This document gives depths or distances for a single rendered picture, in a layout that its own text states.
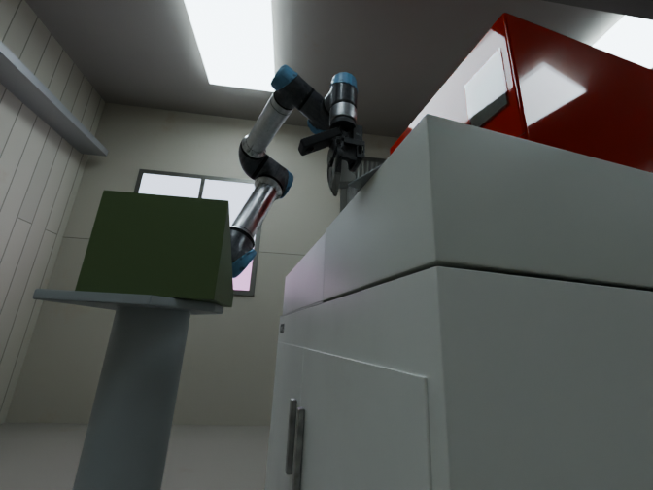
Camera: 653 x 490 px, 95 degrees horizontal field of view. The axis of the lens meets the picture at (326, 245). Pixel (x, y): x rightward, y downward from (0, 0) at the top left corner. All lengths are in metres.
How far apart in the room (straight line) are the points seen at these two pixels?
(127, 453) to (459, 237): 0.73
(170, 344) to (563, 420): 0.70
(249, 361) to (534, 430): 2.74
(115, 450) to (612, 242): 0.86
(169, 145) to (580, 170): 3.57
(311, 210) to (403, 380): 2.95
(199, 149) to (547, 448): 3.54
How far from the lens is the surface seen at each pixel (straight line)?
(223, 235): 0.72
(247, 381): 2.97
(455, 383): 0.26
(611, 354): 0.38
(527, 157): 0.38
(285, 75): 0.97
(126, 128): 3.99
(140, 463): 0.83
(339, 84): 0.92
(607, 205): 0.44
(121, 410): 0.80
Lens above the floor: 0.76
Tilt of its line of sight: 17 degrees up
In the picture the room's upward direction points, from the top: 3 degrees clockwise
